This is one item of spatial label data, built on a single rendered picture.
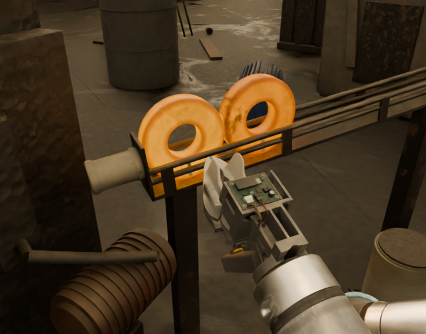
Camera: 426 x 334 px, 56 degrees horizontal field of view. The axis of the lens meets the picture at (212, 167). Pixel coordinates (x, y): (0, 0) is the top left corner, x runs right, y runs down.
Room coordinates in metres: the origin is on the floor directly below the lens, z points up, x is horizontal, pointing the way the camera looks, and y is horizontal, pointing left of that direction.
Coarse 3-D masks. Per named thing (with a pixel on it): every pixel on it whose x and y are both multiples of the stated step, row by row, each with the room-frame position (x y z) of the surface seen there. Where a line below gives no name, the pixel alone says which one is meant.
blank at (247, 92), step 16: (240, 80) 0.70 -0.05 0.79; (256, 80) 0.69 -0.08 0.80; (272, 80) 0.70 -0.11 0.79; (240, 96) 0.67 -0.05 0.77; (256, 96) 0.69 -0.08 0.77; (272, 96) 0.70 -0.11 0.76; (288, 96) 0.72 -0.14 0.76; (224, 112) 0.67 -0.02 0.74; (240, 112) 0.67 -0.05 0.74; (272, 112) 0.72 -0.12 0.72; (288, 112) 0.72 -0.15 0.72; (224, 128) 0.66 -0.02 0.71; (240, 128) 0.67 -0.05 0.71; (256, 128) 0.72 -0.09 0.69; (272, 128) 0.70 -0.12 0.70
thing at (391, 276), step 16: (384, 240) 0.58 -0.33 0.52; (400, 240) 0.58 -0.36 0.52; (416, 240) 0.58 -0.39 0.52; (384, 256) 0.55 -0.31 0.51; (400, 256) 0.54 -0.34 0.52; (416, 256) 0.54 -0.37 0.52; (368, 272) 0.57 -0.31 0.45; (384, 272) 0.53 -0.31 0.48; (400, 272) 0.52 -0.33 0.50; (416, 272) 0.51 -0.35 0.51; (368, 288) 0.56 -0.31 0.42; (384, 288) 0.53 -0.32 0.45; (400, 288) 0.51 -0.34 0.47; (416, 288) 0.51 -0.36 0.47
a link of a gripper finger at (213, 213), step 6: (204, 186) 0.47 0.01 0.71; (204, 192) 0.47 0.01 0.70; (204, 198) 0.46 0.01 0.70; (210, 198) 0.45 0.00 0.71; (204, 204) 0.44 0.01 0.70; (210, 204) 0.44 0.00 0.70; (204, 210) 0.44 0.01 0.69; (210, 210) 0.43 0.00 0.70; (216, 210) 0.43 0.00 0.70; (210, 216) 0.42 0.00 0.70; (216, 216) 0.42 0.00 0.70; (210, 222) 0.42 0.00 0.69; (216, 222) 0.42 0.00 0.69; (216, 228) 0.41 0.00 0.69
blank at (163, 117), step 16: (176, 96) 0.64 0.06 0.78; (192, 96) 0.65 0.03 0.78; (160, 112) 0.61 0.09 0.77; (176, 112) 0.62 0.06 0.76; (192, 112) 0.63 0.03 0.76; (208, 112) 0.65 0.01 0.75; (144, 128) 0.60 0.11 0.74; (160, 128) 0.61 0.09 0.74; (208, 128) 0.65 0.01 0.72; (144, 144) 0.60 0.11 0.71; (160, 144) 0.61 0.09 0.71; (192, 144) 0.66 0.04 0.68; (208, 144) 0.65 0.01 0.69; (160, 160) 0.61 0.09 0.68; (192, 176) 0.63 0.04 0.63
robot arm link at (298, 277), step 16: (304, 256) 0.33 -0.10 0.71; (272, 272) 0.31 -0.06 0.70; (288, 272) 0.31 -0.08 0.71; (304, 272) 0.31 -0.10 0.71; (320, 272) 0.31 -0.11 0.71; (256, 288) 0.31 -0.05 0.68; (272, 288) 0.30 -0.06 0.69; (288, 288) 0.29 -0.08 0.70; (304, 288) 0.29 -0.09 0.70; (320, 288) 0.29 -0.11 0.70; (272, 304) 0.29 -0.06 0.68; (288, 304) 0.28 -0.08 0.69; (272, 320) 0.28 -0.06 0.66
